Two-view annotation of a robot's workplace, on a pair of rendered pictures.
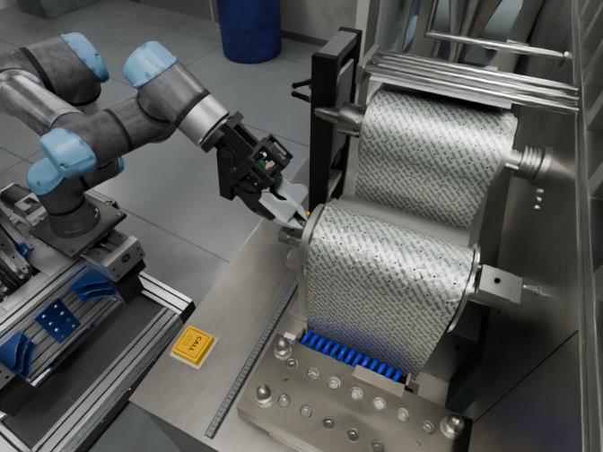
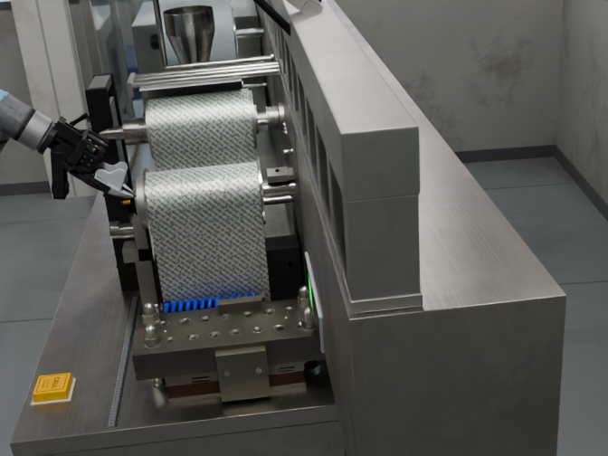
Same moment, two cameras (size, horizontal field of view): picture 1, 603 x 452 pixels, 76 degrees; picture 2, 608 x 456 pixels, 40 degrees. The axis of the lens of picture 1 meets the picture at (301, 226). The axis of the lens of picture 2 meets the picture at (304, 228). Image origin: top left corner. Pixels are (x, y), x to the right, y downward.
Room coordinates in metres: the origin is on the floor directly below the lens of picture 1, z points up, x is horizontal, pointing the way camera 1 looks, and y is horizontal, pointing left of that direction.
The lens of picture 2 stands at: (-1.20, 0.49, 1.92)
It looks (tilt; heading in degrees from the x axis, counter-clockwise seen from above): 24 degrees down; 331
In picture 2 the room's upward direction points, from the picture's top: 5 degrees counter-clockwise
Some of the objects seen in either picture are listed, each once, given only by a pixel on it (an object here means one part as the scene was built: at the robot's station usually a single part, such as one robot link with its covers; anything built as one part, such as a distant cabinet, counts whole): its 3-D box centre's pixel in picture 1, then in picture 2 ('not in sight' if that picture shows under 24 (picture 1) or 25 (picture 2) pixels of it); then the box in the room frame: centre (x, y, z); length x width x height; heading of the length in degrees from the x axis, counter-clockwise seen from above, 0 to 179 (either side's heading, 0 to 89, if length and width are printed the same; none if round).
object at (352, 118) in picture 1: (355, 120); (137, 130); (0.68, -0.11, 1.34); 0.06 x 0.06 x 0.06; 65
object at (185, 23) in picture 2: not in sight; (189, 20); (1.05, -0.43, 1.50); 0.14 x 0.14 x 0.06
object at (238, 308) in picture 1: (416, 137); (194, 196); (1.28, -0.46, 0.88); 2.52 x 0.66 x 0.04; 155
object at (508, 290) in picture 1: (500, 284); (280, 173); (0.32, -0.30, 1.28); 0.06 x 0.05 x 0.02; 65
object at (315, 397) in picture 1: (353, 418); (232, 336); (0.21, -0.10, 1.00); 0.40 x 0.16 x 0.06; 65
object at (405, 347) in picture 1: (364, 334); (213, 272); (0.34, -0.12, 1.09); 0.23 x 0.01 x 0.18; 65
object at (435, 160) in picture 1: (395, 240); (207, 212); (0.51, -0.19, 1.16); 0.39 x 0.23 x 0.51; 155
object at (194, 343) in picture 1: (193, 344); (52, 387); (0.40, 0.25, 0.91); 0.07 x 0.07 x 0.02; 65
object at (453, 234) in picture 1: (394, 239); not in sight; (0.50, -0.19, 1.18); 0.26 x 0.12 x 0.12; 65
